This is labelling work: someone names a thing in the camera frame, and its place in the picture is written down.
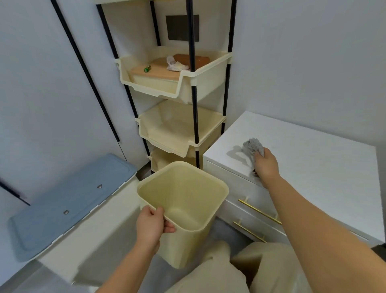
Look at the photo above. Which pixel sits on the green battery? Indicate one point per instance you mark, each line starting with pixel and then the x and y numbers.
pixel 147 68

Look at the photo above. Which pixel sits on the black pole rack frame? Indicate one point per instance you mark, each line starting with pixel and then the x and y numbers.
pixel 190 33

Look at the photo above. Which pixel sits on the cream rack basket with board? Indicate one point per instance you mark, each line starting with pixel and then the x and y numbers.
pixel 208 77

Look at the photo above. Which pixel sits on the person's left forearm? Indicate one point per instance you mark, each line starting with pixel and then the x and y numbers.
pixel 126 271

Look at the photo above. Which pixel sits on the person's left thumb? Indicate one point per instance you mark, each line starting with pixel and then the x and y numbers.
pixel 169 228

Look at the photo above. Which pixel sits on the dark grey wall panel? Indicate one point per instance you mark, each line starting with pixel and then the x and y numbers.
pixel 178 27

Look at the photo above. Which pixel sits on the light wooden board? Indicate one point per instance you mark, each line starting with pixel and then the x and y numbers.
pixel 156 70

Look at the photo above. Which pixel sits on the short black bar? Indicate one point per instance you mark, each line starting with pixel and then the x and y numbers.
pixel 15 193

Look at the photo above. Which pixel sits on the grey cleaning cloth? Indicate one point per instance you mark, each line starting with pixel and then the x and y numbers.
pixel 252 146

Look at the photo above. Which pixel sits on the long black leaning pole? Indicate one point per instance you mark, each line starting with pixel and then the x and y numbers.
pixel 84 69

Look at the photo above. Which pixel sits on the person's leg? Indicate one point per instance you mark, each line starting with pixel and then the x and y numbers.
pixel 211 274
pixel 271 268

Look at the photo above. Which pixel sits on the low cream rack basket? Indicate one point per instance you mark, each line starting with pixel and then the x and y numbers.
pixel 159 161

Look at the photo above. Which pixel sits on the crumpled white tissue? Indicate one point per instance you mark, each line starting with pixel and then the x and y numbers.
pixel 176 65

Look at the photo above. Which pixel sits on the blue storage box lid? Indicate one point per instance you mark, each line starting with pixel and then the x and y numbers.
pixel 69 193

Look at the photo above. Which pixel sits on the white storage box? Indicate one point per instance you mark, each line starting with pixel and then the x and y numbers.
pixel 102 235

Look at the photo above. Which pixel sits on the cream plastic waste bin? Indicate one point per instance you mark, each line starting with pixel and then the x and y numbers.
pixel 187 196

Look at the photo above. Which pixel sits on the person's left hand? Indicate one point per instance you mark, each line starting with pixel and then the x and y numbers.
pixel 149 228

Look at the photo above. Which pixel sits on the person's right leg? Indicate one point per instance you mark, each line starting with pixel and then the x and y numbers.
pixel 271 268

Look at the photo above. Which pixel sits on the white drawer cabinet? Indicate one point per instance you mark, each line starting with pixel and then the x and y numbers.
pixel 316 169

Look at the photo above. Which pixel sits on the person's right fingers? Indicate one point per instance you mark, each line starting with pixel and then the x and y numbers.
pixel 260 153

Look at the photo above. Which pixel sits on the empty cream rack basket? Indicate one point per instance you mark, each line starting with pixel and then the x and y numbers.
pixel 178 126

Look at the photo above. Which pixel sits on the person's right forearm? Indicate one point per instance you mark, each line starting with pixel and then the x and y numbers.
pixel 316 238

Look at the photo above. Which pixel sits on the person's left leg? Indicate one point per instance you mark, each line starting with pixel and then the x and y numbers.
pixel 211 274

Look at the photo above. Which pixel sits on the person's right hand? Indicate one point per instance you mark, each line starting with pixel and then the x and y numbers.
pixel 267 169

